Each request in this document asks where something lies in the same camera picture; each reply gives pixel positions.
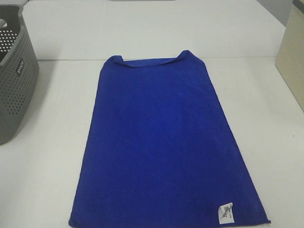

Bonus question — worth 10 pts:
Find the blue towel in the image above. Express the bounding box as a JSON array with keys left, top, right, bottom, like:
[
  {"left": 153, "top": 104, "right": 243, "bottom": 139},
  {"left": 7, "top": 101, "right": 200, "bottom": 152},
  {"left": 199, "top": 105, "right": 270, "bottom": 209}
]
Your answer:
[{"left": 68, "top": 50, "right": 269, "bottom": 228}]

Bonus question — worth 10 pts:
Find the grey perforated plastic basket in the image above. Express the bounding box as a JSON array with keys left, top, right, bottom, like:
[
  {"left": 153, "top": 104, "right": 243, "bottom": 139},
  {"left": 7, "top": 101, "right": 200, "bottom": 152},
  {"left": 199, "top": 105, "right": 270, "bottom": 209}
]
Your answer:
[{"left": 0, "top": 4, "right": 39, "bottom": 143}]

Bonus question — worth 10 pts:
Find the beige fabric storage box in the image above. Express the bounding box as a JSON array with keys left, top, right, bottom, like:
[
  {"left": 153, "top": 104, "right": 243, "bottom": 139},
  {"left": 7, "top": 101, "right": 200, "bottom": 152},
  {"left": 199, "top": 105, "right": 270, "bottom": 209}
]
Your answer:
[{"left": 275, "top": 0, "right": 304, "bottom": 108}]

